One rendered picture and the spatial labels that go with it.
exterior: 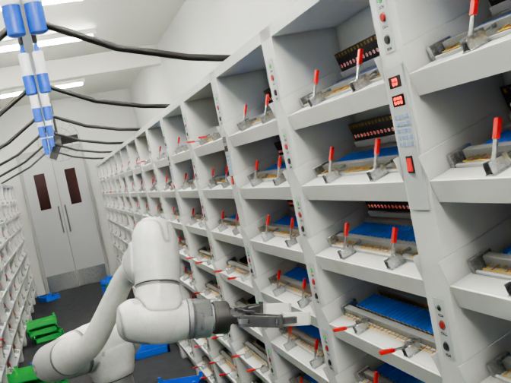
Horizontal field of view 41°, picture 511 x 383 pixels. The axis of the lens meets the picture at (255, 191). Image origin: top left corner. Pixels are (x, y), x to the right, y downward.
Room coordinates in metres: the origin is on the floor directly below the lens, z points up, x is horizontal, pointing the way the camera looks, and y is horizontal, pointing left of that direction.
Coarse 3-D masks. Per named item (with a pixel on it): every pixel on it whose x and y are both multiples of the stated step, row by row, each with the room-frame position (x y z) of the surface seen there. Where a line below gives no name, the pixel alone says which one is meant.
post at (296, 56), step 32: (320, 32) 1.99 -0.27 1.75; (288, 64) 1.96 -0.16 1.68; (320, 64) 1.98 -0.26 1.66; (288, 128) 1.95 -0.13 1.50; (320, 128) 1.97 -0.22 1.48; (320, 224) 1.96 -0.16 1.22; (320, 288) 1.95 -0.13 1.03; (352, 288) 1.97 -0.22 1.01; (320, 320) 2.01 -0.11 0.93; (352, 352) 1.96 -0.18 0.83
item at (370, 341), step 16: (368, 288) 1.98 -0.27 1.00; (336, 304) 1.95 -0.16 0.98; (352, 304) 1.95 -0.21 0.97; (336, 320) 1.94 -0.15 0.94; (336, 336) 1.94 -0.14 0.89; (352, 336) 1.79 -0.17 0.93; (368, 336) 1.73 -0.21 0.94; (384, 336) 1.68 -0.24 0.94; (368, 352) 1.73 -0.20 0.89; (400, 352) 1.56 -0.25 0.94; (432, 352) 1.48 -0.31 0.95; (400, 368) 1.57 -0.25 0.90; (416, 368) 1.47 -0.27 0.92; (432, 368) 1.42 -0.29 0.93
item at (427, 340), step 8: (352, 312) 1.89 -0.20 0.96; (360, 312) 1.84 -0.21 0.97; (368, 312) 1.81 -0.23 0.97; (352, 320) 1.86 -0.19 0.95; (376, 320) 1.74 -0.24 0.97; (384, 320) 1.71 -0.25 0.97; (384, 328) 1.70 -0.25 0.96; (392, 328) 1.66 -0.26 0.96; (400, 328) 1.62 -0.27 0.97; (408, 328) 1.60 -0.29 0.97; (392, 336) 1.64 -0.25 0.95; (408, 336) 1.59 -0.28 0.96; (416, 336) 1.54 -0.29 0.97; (424, 336) 1.52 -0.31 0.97; (432, 336) 1.50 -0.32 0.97; (424, 344) 1.52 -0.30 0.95; (432, 344) 1.48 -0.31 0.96
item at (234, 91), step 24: (264, 72) 2.67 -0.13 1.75; (240, 96) 2.64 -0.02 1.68; (264, 96) 2.67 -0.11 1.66; (264, 144) 2.66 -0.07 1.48; (240, 168) 2.63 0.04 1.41; (240, 192) 2.62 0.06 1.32; (240, 216) 2.67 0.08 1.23; (264, 216) 2.64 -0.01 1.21; (264, 264) 2.63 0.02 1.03; (264, 336) 2.69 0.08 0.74
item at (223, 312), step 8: (216, 304) 1.54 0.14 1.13; (224, 304) 1.54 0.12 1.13; (216, 312) 1.52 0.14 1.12; (224, 312) 1.53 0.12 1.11; (232, 312) 1.56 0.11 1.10; (240, 312) 1.55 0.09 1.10; (216, 320) 1.52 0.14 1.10; (224, 320) 1.52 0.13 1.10; (232, 320) 1.53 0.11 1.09; (216, 328) 1.52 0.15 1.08; (224, 328) 1.53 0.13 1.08
